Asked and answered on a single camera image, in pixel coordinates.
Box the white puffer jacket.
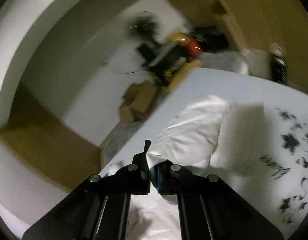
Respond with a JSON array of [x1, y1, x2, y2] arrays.
[[127, 95, 264, 239]]

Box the brown cardboard boxes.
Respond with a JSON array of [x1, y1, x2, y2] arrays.
[[118, 81, 160, 123]]

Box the black box with yellow print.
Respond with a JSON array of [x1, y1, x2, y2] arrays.
[[137, 42, 193, 87]]

